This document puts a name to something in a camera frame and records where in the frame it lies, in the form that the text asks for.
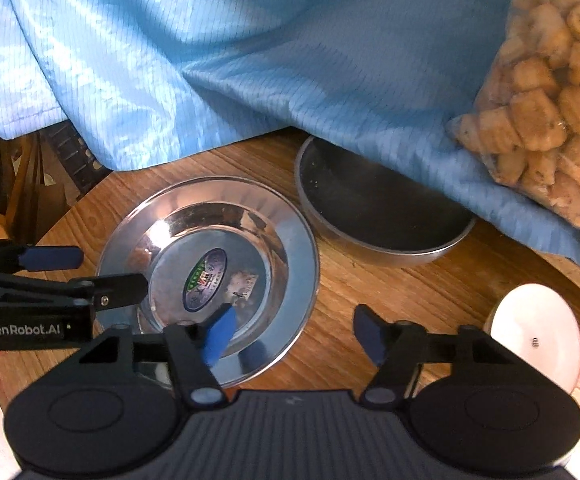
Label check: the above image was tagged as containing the light blue striped cloth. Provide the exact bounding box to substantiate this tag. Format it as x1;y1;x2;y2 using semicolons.
0;0;580;273

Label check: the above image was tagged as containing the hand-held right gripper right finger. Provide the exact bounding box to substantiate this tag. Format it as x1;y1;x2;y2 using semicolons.
353;304;508;409

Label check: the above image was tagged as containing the red-rimmed white bowl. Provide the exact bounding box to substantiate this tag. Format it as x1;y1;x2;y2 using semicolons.
485;284;580;396

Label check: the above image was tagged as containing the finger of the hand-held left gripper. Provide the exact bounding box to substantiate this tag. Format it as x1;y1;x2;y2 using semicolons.
0;272;149;312
0;242;85;274

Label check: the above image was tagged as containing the clear bag of puffed snacks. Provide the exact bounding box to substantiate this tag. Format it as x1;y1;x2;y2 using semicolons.
445;0;580;246

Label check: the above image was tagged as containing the stainless steel bowl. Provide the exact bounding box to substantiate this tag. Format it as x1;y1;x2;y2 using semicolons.
294;134;477;267

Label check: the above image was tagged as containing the black plastic crate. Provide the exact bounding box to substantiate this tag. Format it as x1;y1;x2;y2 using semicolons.
40;122;113;198

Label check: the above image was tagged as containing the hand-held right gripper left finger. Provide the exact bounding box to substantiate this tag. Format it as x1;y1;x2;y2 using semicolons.
75;304;237;407

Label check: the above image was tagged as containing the stainless steel plate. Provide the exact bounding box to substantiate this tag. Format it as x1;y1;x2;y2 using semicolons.
97;175;320;391

